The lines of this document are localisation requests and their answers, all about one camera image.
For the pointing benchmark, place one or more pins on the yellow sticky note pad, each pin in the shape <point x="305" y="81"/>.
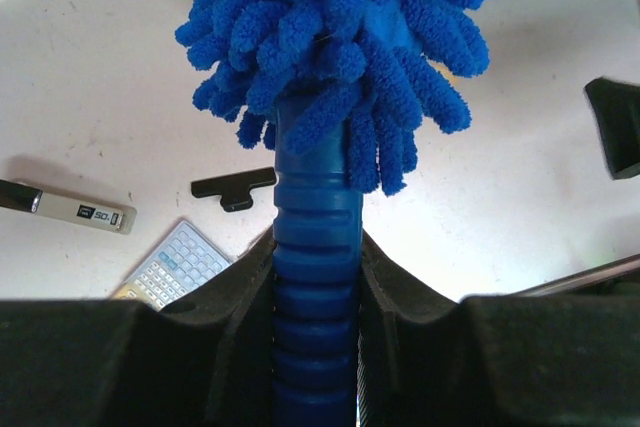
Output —
<point x="445" y="72"/>

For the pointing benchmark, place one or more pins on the blue microfiber duster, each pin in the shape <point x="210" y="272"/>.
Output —
<point x="336" y="89"/>

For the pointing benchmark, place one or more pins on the yellow grey calculator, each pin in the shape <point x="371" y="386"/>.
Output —
<point x="183" y="261"/>

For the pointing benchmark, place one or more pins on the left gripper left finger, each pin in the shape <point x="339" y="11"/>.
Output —
<point x="203" y="360"/>

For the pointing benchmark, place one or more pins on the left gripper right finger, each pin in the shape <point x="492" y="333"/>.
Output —
<point x="424" y="360"/>

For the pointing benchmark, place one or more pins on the black T-shaped plastic part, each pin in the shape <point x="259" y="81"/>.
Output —
<point x="234" y="190"/>

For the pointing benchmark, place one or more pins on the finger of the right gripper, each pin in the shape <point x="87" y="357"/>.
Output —
<point x="616" y="109"/>

